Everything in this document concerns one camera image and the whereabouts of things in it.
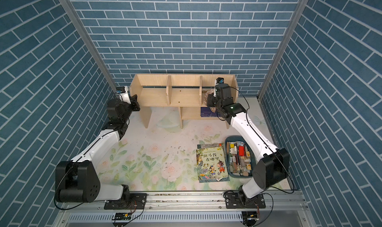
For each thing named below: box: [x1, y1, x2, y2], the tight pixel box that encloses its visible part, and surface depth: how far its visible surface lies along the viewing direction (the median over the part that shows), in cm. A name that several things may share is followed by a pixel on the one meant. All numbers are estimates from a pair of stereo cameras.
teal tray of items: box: [225, 135, 257, 179], surface depth 88 cm
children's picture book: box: [195, 143, 230, 184], surface depth 87 cm
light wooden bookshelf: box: [129, 73, 239, 129], surface depth 88 cm
